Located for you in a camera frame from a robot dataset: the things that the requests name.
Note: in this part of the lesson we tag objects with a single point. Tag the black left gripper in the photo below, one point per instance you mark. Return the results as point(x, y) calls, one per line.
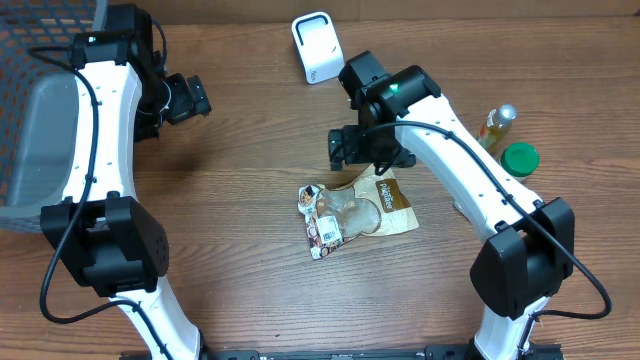
point(188, 105)

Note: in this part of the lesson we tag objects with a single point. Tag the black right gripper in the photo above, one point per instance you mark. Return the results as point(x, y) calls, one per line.
point(352, 138)

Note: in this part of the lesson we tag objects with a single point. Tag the brown white snack bag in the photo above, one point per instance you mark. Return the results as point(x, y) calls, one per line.
point(372, 206)

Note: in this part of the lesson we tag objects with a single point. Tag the colourful snack packet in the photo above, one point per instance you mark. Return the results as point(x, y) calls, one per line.
point(324, 232)

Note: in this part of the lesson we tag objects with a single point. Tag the clear bottle silver cap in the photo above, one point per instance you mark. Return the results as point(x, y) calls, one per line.
point(496, 127)

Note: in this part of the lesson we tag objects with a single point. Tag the green lid Knorr jar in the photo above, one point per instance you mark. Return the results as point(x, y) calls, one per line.
point(520, 160)

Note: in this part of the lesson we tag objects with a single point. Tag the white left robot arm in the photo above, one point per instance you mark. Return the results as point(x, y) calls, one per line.
point(99, 231)

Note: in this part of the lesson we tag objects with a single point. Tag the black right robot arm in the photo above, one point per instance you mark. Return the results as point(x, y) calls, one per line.
point(528, 244)

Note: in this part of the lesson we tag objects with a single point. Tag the white barcode scanner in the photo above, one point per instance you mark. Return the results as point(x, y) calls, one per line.
point(317, 46)

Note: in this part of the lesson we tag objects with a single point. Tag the grey plastic shopping basket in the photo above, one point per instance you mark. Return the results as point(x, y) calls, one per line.
point(39, 105)

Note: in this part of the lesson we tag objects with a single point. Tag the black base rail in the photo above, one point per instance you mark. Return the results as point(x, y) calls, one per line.
point(350, 355)

